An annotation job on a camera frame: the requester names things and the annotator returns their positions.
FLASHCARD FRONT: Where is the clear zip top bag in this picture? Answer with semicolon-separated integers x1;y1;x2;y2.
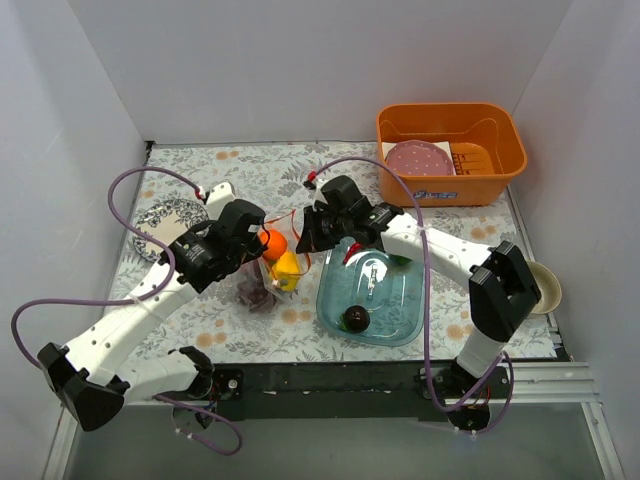
235;209;311;312

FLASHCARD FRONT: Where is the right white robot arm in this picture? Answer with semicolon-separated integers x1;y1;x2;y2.
296;175;542;398

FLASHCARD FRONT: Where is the blue transparent plastic tray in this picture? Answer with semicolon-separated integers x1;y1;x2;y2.
316;238;424;347

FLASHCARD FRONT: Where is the beige ceramic bowl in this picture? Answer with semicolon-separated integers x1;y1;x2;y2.
527;261;562;315

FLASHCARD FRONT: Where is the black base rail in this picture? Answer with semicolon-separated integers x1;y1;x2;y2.
217;361;448;422

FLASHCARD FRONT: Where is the orange plastic basin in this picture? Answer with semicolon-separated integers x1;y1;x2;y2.
377;103;528;207

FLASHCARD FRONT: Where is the floral tablecloth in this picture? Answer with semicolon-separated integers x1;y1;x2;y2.
94;142;561;364

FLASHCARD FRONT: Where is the pink dotted plate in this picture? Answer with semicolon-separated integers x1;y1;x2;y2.
382;140;456;177

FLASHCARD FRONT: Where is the red chili pepper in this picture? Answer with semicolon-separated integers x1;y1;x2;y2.
342;242;362;265

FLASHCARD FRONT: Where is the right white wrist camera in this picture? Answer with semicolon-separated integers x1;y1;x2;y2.
303;171;328;206

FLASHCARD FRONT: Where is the red grape bunch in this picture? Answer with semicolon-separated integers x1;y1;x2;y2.
236;262;277;312

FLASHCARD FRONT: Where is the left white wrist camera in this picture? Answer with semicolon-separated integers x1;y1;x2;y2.
195;181;236;220

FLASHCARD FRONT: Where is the yellow bell pepper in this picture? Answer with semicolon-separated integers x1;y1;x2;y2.
270;251;301;292

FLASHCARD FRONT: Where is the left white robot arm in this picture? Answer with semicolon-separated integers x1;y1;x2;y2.
37;199;266;431

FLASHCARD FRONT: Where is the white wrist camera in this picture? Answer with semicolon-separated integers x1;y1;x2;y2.
195;181;236;220
303;171;328;206

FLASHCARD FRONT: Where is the dark purple plum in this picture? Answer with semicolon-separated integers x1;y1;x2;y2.
341;305;370;334

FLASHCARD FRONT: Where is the orange fruit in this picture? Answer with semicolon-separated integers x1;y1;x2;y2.
259;229;288;263

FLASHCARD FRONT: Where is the blue floral plate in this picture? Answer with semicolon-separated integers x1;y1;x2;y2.
135;199;209;245

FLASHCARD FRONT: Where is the green lime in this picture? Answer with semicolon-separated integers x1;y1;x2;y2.
390;255;411;265

